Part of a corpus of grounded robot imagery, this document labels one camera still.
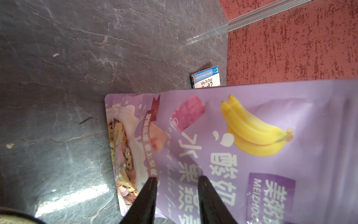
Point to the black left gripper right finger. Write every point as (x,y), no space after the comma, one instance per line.
(212,208)

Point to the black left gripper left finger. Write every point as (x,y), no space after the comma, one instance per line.
(143,209)

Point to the purple oats bag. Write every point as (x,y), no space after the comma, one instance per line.
(274,153)

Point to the green patterned breakfast bowl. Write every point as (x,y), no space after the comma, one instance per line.
(9,216)

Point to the Why Do Dogs Bark book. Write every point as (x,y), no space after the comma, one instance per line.
(206,78)

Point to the right aluminium corner post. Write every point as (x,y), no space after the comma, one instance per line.
(256,15)

